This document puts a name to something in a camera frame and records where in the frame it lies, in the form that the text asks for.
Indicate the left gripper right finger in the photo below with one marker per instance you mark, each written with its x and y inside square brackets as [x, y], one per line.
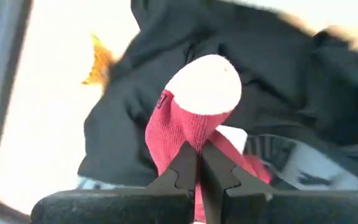
[228, 199]

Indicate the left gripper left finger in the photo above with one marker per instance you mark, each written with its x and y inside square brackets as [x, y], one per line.
[172, 199]

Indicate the red and white sock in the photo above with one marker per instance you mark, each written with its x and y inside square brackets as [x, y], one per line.
[179, 124]

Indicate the black boxer briefs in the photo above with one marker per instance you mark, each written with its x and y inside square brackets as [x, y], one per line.
[291, 77]

